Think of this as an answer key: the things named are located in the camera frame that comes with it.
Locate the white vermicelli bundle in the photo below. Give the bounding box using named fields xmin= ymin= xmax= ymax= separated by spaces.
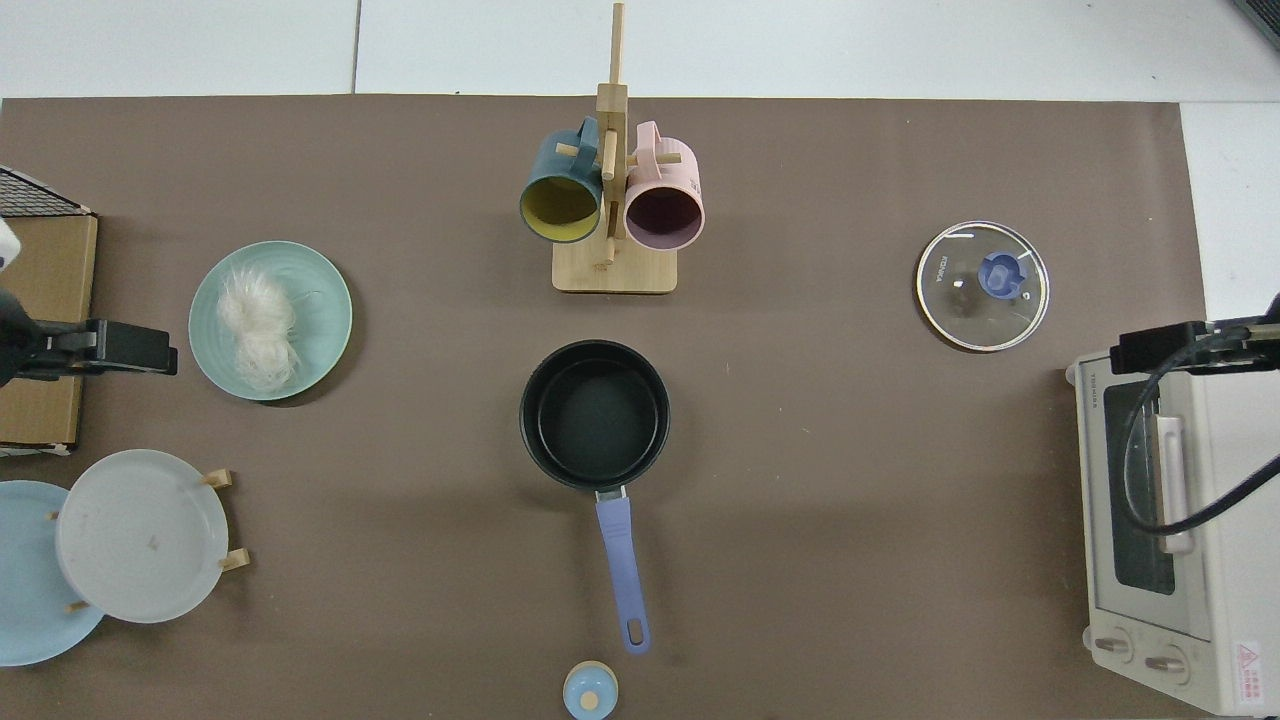
xmin=217 ymin=262 xmax=306 ymax=393

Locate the glass lid with blue knob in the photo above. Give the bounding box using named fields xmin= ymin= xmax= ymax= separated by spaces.
xmin=916 ymin=221 xmax=1051 ymax=353

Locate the grey plate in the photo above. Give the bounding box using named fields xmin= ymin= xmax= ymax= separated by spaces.
xmin=55 ymin=449 xmax=229 ymax=624

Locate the mint green plate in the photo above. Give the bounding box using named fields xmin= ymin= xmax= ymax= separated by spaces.
xmin=189 ymin=241 xmax=354 ymax=402

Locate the light blue plate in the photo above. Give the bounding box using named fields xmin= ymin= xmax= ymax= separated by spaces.
xmin=0 ymin=481 xmax=106 ymax=667

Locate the wooden plate rack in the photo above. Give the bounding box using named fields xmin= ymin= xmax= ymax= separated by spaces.
xmin=48 ymin=468 xmax=251 ymax=613

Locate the pale toaster oven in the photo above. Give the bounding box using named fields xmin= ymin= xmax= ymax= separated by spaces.
xmin=1065 ymin=333 xmax=1280 ymax=717

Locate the dark grey panel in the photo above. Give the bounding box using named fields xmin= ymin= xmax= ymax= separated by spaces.
xmin=1233 ymin=0 xmax=1280 ymax=49

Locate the brown tablecloth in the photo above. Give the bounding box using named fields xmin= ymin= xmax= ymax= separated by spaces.
xmin=0 ymin=95 xmax=1208 ymax=720

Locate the dark teal mug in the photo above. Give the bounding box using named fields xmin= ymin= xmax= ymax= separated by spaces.
xmin=519 ymin=117 xmax=604 ymax=244

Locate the wooden cup stand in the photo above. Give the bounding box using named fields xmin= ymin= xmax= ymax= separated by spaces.
xmin=552 ymin=2 xmax=681 ymax=295

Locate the pink mug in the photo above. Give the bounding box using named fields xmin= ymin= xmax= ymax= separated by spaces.
xmin=624 ymin=121 xmax=706 ymax=251

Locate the small blue round thing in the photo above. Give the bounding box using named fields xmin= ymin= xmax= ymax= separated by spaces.
xmin=563 ymin=661 xmax=619 ymax=720

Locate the wire basket with wooden floor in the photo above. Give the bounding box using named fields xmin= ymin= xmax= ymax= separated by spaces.
xmin=0 ymin=165 xmax=99 ymax=457

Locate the black pot with purple handle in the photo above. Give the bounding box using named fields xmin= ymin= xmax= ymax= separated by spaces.
xmin=519 ymin=340 xmax=671 ymax=656

